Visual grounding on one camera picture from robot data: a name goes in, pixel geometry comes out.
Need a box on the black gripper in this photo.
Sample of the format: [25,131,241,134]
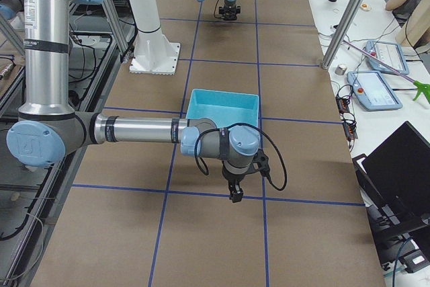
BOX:
[218,5,241,20]
[222,151,269,203]

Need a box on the light blue plastic bin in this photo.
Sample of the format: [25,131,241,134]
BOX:
[185,88,260,149]

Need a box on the near teach pendant tablet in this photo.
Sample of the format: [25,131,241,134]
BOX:
[346,71,403,112]

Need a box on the teach pendant tablet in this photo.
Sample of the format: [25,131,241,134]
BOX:
[365,40,409,75]
[346,71,403,112]

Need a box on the black laptop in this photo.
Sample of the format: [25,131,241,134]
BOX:
[353,121,429,236]

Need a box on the far teach pendant tablet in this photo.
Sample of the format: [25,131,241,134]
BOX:
[365,40,409,75]

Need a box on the seated person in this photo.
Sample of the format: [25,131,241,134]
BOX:
[385,0,429,49]

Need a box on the green tipped grabber stick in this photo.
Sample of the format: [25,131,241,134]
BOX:
[343,40,430,103]

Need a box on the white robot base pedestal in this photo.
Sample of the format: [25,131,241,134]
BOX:
[129,0,181,75]

